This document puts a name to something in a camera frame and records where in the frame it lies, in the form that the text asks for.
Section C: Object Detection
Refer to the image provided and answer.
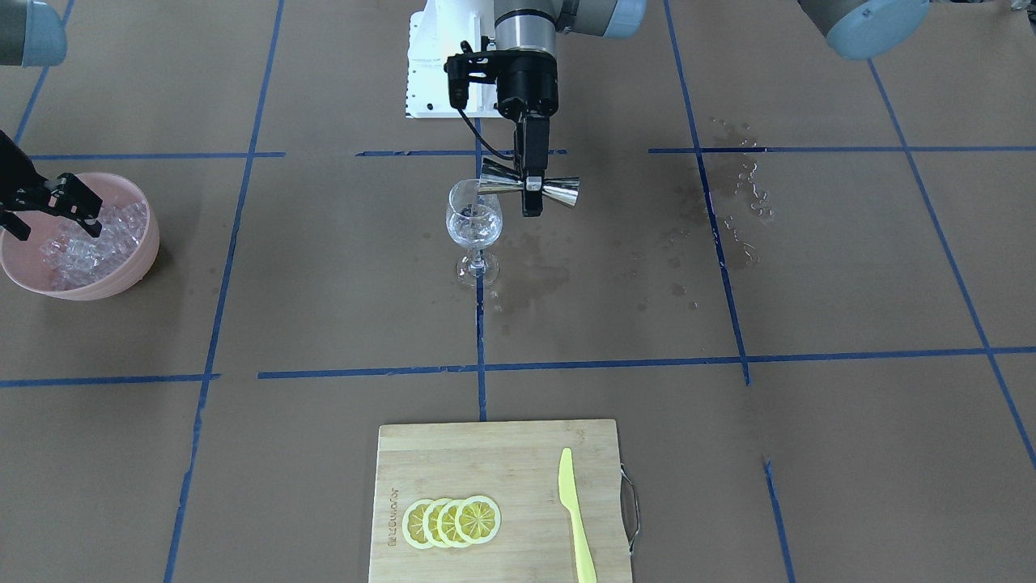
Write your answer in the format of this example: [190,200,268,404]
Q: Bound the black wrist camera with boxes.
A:
[444,36,499,110]

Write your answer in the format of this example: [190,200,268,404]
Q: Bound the pink bowl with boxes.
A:
[2,172,159,301]

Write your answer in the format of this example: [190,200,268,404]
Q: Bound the bamboo cutting board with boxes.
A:
[367,419,633,582]

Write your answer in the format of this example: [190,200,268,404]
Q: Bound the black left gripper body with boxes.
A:
[495,49,559,122]

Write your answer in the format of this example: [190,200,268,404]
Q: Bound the clear wine glass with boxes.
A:
[445,180,503,288]

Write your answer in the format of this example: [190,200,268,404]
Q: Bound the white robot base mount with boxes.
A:
[403,0,551,120]

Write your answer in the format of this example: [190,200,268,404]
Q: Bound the lemon slice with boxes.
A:
[435,500,469,547]
[454,495,502,545]
[422,498,451,547]
[403,498,433,550]

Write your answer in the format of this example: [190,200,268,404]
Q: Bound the yellow plastic knife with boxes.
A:
[556,447,598,582]

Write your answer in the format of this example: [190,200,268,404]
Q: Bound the pile of ice cubes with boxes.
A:
[40,202,151,291]

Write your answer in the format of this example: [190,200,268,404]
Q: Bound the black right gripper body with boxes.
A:
[1,130,41,211]

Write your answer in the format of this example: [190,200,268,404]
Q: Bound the steel double jigger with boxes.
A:
[478,159,581,209]

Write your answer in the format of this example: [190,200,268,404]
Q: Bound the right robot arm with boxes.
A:
[1,1,103,242]

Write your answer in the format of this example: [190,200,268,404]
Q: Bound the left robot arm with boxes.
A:
[492,1,930,218]

